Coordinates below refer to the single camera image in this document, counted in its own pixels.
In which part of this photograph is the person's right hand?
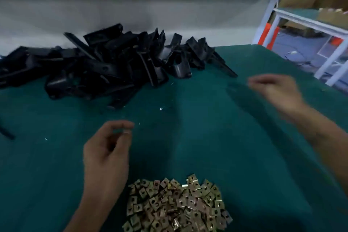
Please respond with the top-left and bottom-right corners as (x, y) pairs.
(247, 74), (308, 121)

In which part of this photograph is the person's left hand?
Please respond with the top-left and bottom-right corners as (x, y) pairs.
(82, 120), (135, 208)

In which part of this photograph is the black plastic bracket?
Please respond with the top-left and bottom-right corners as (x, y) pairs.
(215, 55), (238, 78)

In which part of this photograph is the pile of brass clip nuts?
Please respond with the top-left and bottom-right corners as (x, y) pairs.
(122, 174), (233, 232)

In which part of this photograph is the pile of black plastic brackets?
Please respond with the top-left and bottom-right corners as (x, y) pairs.
(0, 22), (238, 109)

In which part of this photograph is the person's right forearm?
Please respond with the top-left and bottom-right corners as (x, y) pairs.
(288, 104), (348, 197)

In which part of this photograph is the green table cloth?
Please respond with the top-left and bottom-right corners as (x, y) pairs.
(0, 44), (348, 232)

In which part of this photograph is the brown cardboard box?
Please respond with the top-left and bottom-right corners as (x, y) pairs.
(321, 9), (348, 29)

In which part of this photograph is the thin black plastic strip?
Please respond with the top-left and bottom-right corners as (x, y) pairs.
(0, 125), (16, 140)

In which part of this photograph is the white metal rack frame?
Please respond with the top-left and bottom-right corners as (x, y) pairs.
(253, 0), (348, 86)

